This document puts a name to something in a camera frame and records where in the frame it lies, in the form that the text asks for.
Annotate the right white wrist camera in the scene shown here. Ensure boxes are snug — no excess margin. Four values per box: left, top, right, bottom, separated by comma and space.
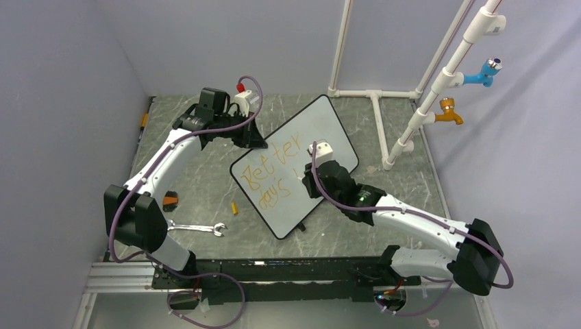
308, 140, 334, 168

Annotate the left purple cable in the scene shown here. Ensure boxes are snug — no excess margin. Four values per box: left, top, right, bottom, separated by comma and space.
108, 75, 264, 329

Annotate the black orange hex key set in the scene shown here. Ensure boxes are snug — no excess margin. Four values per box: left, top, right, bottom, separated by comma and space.
162, 191, 179, 212

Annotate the blue faucet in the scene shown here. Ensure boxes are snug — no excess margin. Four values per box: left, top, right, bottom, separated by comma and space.
462, 58, 502, 87

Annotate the orange-tipped tool at edge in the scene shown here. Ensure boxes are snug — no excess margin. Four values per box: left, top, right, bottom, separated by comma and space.
138, 96, 155, 139

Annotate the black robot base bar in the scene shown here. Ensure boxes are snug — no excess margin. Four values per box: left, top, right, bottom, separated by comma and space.
151, 256, 421, 305

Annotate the orange brass faucet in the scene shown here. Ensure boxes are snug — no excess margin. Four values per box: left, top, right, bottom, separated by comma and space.
434, 97, 464, 125

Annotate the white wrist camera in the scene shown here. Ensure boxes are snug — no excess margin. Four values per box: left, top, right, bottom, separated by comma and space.
234, 83, 261, 117
308, 140, 334, 168

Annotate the white whiteboard black frame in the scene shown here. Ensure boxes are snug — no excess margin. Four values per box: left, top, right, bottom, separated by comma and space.
230, 95, 359, 239

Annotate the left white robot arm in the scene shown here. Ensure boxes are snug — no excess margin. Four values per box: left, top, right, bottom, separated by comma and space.
103, 84, 268, 288

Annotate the white pvc pipe frame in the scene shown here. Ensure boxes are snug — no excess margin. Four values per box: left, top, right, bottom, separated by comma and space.
327, 0, 506, 171

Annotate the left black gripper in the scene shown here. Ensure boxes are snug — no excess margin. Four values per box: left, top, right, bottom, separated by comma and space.
215, 110, 268, 149

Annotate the silver open-end wrench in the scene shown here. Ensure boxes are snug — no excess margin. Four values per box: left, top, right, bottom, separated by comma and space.
167, 219, 227, 237

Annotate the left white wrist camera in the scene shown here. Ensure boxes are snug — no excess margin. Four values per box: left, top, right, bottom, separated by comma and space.
234, 83, 261, 117

